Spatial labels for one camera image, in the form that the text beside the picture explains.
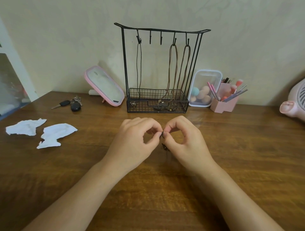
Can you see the person's right hand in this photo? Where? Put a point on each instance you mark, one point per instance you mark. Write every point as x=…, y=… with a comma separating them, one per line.
x=193, y=147

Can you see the person's left hand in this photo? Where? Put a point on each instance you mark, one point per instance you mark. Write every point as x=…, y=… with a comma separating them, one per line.
x=128, y=145

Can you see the person's left forearm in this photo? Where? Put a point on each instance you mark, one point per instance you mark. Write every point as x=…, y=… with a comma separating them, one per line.
x=69, y=200

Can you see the person's right forearm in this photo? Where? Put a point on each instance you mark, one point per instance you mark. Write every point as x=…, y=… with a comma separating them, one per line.
x=238, y=204

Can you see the small peach makeup sponge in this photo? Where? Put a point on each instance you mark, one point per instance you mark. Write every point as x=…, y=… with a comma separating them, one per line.
x=193, y=99

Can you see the pink brush holder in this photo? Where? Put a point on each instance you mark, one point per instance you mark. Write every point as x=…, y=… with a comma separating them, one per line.
x=222, y=107

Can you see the teal makeup sponge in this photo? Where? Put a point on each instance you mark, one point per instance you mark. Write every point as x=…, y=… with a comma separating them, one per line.
x=195, y=91

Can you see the pink pen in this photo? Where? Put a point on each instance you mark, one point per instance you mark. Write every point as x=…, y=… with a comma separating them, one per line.
x=214, y=89
x=210, y=86

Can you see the pink framed table mirror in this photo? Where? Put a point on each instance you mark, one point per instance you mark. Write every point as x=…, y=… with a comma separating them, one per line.
x=104, y=85

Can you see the black oval key fob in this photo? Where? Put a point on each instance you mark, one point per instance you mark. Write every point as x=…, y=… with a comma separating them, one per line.
x=75, y=106

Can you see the grey purple pencil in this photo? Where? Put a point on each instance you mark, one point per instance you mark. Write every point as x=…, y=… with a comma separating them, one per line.
x=235, y=95

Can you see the silver key bunch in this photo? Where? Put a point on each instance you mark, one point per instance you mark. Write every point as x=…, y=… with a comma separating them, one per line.
x=76, y=100

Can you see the pink makeup brush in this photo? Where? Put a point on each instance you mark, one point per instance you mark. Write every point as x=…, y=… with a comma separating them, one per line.
x=233, y=88

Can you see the clear plastic container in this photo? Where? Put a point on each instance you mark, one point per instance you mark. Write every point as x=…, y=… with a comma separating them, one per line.
x=205, y=76

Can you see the white crumpled paper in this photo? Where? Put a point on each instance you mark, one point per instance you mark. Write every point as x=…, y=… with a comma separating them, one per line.
x=23, y=127
x=57, y=131

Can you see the dark cosmetic pencils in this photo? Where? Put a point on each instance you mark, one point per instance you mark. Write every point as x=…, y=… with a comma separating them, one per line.
x=226, y=80

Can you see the black headed car key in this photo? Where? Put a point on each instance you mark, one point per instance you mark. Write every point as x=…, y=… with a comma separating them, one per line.
x=64, y=103

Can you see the coral tipped makeup brush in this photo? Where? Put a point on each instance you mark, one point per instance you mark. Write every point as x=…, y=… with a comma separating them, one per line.
x=239, y=82

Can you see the pink pig shaped desk fan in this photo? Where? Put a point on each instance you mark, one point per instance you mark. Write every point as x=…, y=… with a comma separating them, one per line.
x=294, y=107

